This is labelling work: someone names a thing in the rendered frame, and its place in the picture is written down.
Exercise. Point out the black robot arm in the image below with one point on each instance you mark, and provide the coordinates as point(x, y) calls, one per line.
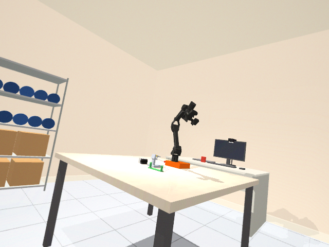
point(175, 128)

